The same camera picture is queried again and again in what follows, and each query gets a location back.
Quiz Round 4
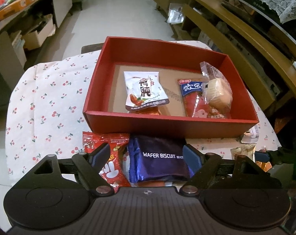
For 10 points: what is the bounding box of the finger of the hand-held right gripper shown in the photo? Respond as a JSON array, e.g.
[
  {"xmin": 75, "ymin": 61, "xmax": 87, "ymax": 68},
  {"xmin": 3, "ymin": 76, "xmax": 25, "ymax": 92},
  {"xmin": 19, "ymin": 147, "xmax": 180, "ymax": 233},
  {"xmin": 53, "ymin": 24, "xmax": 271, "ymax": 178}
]
[{"xmin": 254, "ymin": 149, "xmax": 279, "ymax": 167}]

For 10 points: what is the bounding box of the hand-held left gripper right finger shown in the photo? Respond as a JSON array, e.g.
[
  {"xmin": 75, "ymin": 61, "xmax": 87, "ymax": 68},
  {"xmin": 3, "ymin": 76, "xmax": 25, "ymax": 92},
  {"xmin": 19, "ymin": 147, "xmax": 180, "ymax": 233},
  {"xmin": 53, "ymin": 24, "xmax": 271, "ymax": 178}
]
[{"xmin": 180, "ymin": 144, "xmax": 264, "ymax": 197}]

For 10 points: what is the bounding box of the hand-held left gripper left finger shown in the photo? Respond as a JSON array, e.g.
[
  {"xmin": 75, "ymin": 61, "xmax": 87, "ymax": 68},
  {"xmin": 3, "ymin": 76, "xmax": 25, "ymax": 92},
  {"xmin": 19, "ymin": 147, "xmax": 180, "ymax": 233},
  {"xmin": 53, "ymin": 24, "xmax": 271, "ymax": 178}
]
[{"xmin": 28, "ymin": 142, "xmax": 118, "ymax": 198}]

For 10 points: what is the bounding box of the small clear foil packet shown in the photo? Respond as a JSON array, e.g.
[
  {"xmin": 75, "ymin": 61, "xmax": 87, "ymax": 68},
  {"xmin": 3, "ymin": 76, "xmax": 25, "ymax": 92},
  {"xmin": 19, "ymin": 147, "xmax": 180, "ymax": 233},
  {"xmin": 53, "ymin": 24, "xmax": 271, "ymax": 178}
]
[{"xmin": 231, "ymin": 144, "xmax": 256, "ymax": 161}]

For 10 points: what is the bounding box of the dark blue wafer packet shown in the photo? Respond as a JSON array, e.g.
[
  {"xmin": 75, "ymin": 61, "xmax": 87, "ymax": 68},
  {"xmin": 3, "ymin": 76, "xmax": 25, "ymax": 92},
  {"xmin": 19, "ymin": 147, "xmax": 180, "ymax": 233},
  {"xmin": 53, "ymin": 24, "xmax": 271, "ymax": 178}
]
[{"xmin": 127, "ymin": 135, "xmax": 191, "ymax": 183}]

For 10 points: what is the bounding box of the red cardboard box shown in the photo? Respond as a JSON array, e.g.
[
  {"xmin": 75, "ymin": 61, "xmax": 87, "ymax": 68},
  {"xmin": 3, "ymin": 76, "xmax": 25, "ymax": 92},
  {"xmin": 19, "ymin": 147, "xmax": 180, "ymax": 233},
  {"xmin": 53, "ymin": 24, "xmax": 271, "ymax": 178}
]
[{"xmin": 82, "ymin": 36, "xmax": 260, "ymax": 139}]

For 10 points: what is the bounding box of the clear pink sausage packet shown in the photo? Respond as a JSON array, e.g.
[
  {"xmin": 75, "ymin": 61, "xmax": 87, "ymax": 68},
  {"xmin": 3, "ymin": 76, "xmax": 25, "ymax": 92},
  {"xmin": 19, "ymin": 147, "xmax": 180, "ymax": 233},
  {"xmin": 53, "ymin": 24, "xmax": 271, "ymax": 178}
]
[{"xmin": 136, "ymin": 180, "xmax": 174, "ymax": 188}]

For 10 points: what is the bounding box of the red and blue sausage packet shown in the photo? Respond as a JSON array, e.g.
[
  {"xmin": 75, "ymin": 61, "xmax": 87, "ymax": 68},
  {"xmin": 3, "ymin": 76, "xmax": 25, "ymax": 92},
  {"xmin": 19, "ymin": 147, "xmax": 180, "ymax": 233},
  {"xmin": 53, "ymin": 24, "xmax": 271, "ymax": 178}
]
[{"xmin": 177, "ymin": 79, "xmax": 232, "ymax": 119}]

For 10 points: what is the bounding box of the orange snack packet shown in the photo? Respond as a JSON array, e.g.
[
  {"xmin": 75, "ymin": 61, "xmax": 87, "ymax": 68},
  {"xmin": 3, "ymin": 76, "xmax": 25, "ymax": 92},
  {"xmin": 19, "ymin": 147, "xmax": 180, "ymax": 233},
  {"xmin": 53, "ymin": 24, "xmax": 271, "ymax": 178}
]
[{"xmin": 128, "ymin": 106, "xmax": 163, "ymax": 116}]

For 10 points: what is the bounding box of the clear round cake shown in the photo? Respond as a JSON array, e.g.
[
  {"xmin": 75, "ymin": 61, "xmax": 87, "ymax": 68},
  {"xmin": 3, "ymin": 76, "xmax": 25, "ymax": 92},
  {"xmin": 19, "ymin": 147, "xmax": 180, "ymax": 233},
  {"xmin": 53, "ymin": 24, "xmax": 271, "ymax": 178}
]
[{"xmin": 199, "ymin": 61, "xmax": 233, "ymax": 113}]

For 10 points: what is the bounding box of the white snack packet red print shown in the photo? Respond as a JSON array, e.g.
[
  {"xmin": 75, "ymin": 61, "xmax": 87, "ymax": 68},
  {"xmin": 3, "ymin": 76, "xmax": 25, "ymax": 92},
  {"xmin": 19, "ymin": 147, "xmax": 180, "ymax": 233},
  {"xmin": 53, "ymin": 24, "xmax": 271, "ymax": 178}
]
[{"xmin": 123, "ymin": 71, "xmax": 169, "ymax": 112}]

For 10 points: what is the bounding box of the small white printed packet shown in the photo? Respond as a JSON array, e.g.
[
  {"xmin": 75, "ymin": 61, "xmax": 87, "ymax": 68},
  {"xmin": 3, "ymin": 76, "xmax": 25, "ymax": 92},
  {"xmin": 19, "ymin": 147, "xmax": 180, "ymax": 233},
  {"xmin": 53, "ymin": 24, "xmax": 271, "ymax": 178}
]
[{"xmin": 241, "ymin": 125, "xmax": 260, "ymax": 144}]

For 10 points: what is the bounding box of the cherry print tablecloth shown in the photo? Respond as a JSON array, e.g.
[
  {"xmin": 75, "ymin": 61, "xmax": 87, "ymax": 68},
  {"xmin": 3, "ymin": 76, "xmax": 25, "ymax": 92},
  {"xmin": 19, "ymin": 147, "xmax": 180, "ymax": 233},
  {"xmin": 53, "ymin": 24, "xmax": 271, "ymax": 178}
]
[{"xmin": 5, "ymin": 39, "xmax": 282, "ymax": 194}]

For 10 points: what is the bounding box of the dark wooden bench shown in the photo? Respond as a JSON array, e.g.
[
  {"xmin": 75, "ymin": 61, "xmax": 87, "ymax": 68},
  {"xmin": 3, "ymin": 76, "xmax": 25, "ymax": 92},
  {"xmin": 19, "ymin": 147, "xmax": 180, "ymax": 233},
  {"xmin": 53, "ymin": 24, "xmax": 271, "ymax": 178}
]
[{"xmin": 81, "ymin": 43, "xmax": 104, "ymax": 54}]

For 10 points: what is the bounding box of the black television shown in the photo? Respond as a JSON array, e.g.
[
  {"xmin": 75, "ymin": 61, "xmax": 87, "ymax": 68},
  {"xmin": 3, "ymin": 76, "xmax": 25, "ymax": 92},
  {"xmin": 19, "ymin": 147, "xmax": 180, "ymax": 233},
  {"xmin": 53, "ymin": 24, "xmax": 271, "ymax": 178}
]
[{"xmin": 212, "ymin": 0, "xmax": 296, "ymax": 61}]

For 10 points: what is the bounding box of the wooden television cabinet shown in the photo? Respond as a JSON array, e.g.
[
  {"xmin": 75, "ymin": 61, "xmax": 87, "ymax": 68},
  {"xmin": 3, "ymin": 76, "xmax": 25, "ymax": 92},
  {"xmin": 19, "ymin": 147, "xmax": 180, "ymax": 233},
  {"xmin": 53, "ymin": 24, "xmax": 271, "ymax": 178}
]
[{"xmin": 154, "ymin": 0, "xmax": 296, "ymax": 118}]

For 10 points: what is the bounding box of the open cardboard box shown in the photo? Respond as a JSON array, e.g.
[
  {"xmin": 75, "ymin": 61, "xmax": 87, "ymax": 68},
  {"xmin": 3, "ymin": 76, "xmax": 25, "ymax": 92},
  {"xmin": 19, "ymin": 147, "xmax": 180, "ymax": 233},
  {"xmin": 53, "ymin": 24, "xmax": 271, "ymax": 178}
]
[{"xmin": 22, "ymin": 15, "xmax": 56, "ymax": 51}]

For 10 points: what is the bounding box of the silver plastic bag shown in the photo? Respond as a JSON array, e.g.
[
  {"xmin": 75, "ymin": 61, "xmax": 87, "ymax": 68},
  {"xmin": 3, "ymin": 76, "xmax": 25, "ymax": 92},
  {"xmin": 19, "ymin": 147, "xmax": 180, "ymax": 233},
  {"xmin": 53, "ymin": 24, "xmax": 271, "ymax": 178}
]
[{"xmin": 166, "ymin": 3, "xmax": 185, "ymax": 24}]

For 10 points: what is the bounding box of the grey coffee table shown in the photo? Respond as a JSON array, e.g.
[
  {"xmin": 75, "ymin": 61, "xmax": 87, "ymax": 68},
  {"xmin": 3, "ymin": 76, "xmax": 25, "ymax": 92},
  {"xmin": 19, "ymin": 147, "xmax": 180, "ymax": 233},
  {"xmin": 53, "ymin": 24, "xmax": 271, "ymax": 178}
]
[{"xmin": 0, "ymin": 0, "xmax": 72, "ymax": 91}]

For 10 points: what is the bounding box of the orange flat box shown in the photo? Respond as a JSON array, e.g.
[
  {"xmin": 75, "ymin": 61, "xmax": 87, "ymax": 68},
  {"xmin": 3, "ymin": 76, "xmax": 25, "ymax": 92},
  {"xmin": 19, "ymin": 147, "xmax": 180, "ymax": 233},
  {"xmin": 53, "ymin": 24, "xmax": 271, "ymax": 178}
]
[{"xmin": 0, "ymin": 0, "xmax": 37, "ymax": 20}]

